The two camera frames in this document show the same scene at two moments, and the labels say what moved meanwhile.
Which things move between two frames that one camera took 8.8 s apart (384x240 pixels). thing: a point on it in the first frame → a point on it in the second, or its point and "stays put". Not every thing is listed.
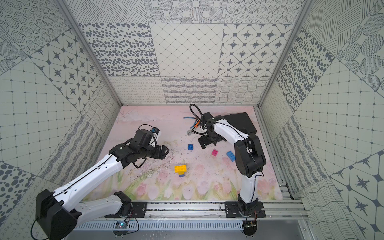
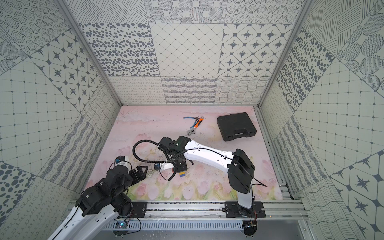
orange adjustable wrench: x=192 y=131 stays put
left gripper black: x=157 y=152 → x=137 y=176
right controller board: x=250 y=227 stays put
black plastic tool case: x=240 y=121 stays put
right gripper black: x=204 y=138 → x=182 y=168
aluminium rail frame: x=253 y=210 stays put
